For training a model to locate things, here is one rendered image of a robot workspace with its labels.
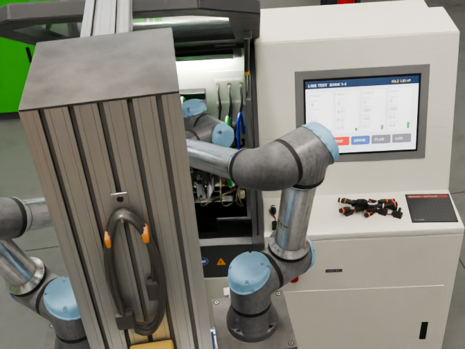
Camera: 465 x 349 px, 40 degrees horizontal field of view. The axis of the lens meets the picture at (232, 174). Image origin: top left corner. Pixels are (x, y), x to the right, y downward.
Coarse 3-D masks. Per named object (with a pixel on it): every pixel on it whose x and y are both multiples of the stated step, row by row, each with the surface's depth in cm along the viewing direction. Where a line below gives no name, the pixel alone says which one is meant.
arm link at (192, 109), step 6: (186, 102) 191; (192, 102) 191; (198, 102) 191; (204, 102) 192; (186, 108) 189; (192, 108) 188; (198, 108) 188; (204, 108) 190; (186, 114) 189; (192, 114) 189; (198, 114) 189; (210, 114) 191; (186, 120) 191; (192, 120) 189; (186, 126) 192; (192, 126) 189
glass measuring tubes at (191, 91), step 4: (204, 88) 253; (180, 92) 252; (184, 92) 251; (188, 92) 251; (192, 92) 251; (196, 92) 251; (200, 92) 251; (204, 92) 250; (184, 96) 251; (188, 96) 251; (192, 96) 251; (196, 96) 251; (200, 96) 251; (204, 96) 251; (204, 100) 255
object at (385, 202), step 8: (344, 200) 235; (352, 200) 235; (360, 200) 232; (368, 200) 237; (384, 200) 233; (392, 200) 236; (344, 208) 231; (352, 208) 234; (360, 208) 232; (368, 208) 231; (376, 208) 232; (384, 208) 232; (392, 208) 233; (400, 208) 232; (368, 216) 231; (400, 216) 229
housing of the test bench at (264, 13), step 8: (408, 0) 264; (416, 0) 264; (272, 8) 267; (280, 8) 266; (288, 8) 266; (296, 8) 265; (304, 8) 264; (312, 8) 264; (320, 8) 263; (328, 8) 263; (336, 8) 262; (344, 8) 262; (352, 8) 261; (360, 8) 261; (368, 8) 260; (376, 8) 260; (384, 8) 259; (392, 8) 259; (400, 8) 258; (408, 8) 258; (264, 16) 261; (272, 16) 260; (280, 16) 260
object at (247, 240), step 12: (204, 240) 232; (216, 240) 232; (228, 240) 231; (240, 240) 231; (252, 240) 231; (204, 252) 232; (216, 252) 232; (228, 252) 232; (240, 252) 232; (228, 264) 235; (204, 276) 239; (216, 276) 239
